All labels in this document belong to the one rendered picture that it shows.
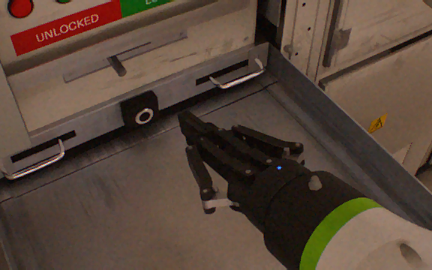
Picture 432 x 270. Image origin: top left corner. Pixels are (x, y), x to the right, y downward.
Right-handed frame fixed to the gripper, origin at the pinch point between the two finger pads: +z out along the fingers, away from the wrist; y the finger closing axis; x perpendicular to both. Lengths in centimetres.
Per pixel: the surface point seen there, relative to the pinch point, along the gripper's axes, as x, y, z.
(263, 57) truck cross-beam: -5.8, 26.1, 23.9
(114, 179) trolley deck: -12.8, -8.7, 17.6
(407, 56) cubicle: -19, 66, 23
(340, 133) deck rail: -15.1, 27.5, 5.2
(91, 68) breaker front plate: 4.8, -6.0, 21.2
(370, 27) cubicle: -5, 49, 18
